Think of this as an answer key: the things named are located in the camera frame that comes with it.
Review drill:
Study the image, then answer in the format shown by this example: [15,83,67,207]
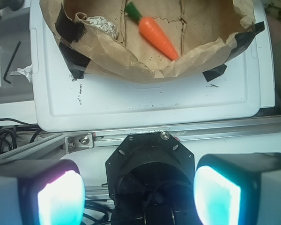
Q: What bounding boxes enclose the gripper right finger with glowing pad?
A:
[193,152,281,225]

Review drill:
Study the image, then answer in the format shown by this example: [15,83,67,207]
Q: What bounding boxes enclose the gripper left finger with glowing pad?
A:
[0,159,85,225]

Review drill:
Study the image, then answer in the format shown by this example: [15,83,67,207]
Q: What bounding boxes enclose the white paper ball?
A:
[86,16,118,39]

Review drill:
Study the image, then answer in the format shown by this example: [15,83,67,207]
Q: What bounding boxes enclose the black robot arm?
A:
[0,133,281,225]

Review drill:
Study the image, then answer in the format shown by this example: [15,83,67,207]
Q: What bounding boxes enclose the small crumpled white paper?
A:
[10,65,32,83]

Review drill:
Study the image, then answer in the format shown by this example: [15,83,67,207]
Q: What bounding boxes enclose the black allen key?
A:
[3,41,21,84]

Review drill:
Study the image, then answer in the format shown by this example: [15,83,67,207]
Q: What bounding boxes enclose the grey plastic bin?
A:
[0,8,33,104]

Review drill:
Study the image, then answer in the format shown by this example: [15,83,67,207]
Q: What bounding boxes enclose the brown paper bag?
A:
[40,0,265,83]

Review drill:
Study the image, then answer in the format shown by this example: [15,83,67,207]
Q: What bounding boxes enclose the orange toy carrot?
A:
[125,2,179,60]

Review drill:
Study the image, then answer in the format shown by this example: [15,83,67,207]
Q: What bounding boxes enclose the aluminium extrusion rail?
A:
[0,115,281,160]

